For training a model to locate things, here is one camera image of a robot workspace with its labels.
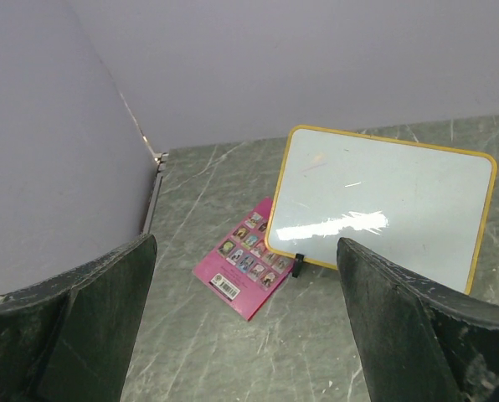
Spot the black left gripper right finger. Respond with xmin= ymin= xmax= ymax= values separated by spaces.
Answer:
xmin=337 ymin=238 xmax=499 ymax=401

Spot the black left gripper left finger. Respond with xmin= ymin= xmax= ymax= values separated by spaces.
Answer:
xmin=0 ymin=234 xmax=157 ymax=401

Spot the gold framed whiteboard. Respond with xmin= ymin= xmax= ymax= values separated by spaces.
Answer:
xmin=265 ymin=126 xmax=497 ymax=294

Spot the pink sticker book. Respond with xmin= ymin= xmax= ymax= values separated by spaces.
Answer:
xmin=193 ymin=198 xmax=294 ymax=321

